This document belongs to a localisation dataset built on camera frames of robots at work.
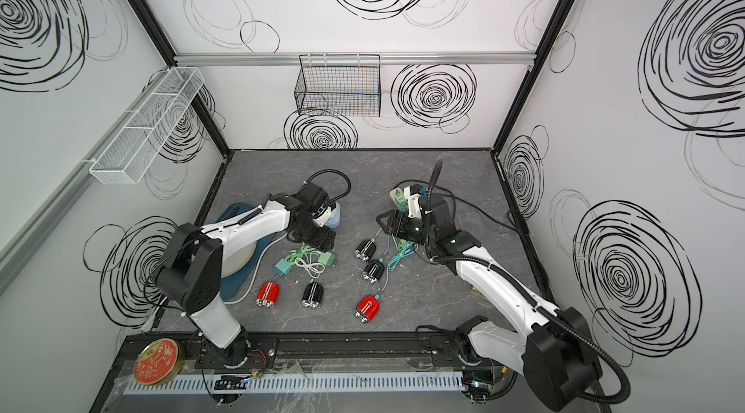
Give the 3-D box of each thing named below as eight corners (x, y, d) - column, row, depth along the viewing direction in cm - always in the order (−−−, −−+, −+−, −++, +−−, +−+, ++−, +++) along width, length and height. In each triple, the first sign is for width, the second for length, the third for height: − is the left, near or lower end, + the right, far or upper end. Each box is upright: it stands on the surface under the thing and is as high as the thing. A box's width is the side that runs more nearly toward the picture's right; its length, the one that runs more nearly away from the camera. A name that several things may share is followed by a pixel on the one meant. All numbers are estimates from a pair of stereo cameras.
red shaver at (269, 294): (258, 307, 83) (255, 304, 80) (264, 285, 87) (261, 281, 84) (276, 307, 83) (273, 304, 80) (281, 285, 87) (278, 281, 84)
